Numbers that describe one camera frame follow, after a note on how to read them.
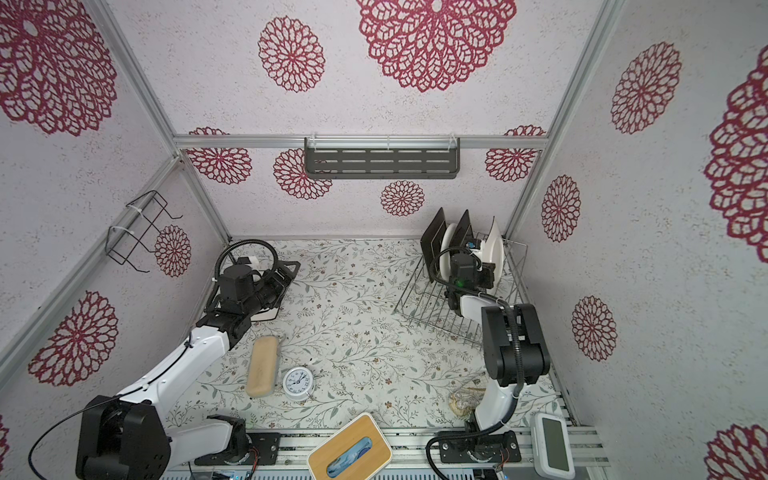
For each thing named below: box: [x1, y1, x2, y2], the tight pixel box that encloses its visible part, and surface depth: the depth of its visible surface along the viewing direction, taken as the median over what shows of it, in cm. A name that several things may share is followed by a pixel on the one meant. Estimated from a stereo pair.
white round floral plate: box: [439, 223, 456, 277], surface depth 99 cm
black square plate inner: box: [449, 209, 474, 249], surface depth 97 cm
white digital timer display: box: [531, 413, 576, 480], surface depth 72 cm
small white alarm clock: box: [282, 366, 315, 401], surface depth 83 cm
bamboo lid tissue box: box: [307, 412, 393, 480], surface depth 70 cm
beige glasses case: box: [246, 335, 279, 398], surface depth 85 cm
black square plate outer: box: [420, 207, 447, 283], surface depth 97 cm
